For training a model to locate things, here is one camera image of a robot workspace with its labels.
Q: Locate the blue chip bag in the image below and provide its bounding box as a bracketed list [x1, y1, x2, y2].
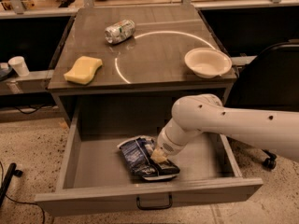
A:
[117, 135, 180, 181]

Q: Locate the black stand foot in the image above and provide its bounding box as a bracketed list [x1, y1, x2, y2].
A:
[0, 162, 23, 207]

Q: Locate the crushed green soda can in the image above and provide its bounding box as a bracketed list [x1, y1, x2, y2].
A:
[105, 20, 135, 45]

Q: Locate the black office chair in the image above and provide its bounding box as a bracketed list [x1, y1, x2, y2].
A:
[225, 42, 299, 169]

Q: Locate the white bowl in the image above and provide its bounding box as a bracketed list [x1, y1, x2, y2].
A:
[184, 48, 232, 78]

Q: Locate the grey open drawer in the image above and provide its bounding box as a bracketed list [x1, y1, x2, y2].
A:
[36, 92, 263, 217]

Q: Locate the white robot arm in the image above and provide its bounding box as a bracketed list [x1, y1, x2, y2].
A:
[151, 94, 299, 163]

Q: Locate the grey cabinet counter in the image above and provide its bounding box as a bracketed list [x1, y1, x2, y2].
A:
[49, 5, 236, 121]

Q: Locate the white paper cup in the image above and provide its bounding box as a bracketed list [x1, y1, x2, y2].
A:
[8, 56, 29, 77]

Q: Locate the black drawer handle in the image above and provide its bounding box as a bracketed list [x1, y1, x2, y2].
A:
[135, 194, 173, 211]

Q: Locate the black floor cable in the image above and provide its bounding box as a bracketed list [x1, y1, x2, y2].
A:
[0, 161, 47, 224]

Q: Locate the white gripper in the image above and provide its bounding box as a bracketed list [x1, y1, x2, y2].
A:
[150, 119, 201, 163]

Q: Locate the yellow sponge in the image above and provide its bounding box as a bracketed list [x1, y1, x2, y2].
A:
[64, 56, 103, 85]

